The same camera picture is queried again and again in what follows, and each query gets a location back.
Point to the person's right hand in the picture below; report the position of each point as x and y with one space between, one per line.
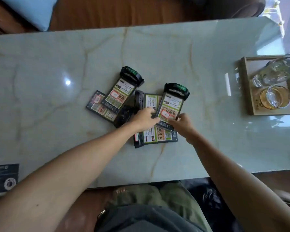
183 129

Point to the person's left hand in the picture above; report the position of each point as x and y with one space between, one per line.
142 120

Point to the person's right thumb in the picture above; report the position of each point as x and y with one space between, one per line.
173 121

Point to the person's left thumb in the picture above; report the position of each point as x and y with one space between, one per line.
155 119

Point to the black clasp phone pouch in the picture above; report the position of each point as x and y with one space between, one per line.
159 137
100 107
148 100
122 91
171 103

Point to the person's right forearm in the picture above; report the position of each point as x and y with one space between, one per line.
234 186

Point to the person's left forearm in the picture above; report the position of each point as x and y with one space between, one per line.
62 173

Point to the olive green trousers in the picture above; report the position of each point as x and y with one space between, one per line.
159 194

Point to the wooden tray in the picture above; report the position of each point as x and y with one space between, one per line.
247 94

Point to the black shiny bag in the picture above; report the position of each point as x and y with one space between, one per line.
207 200

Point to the grey shirt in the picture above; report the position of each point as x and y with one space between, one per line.
145 221

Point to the clear glass cup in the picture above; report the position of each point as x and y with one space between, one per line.
268 78

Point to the amber rimmed glass cup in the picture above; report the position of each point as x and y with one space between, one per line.
275 97

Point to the brown wooden bench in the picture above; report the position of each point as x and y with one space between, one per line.
111 12

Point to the clear glass pitcher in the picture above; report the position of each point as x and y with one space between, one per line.
284 62

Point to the dark brown armchair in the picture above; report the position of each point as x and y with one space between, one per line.
232 7

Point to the dark flat package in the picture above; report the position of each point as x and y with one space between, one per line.
2 177

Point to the light blue cushion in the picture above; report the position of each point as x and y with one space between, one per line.
31 10

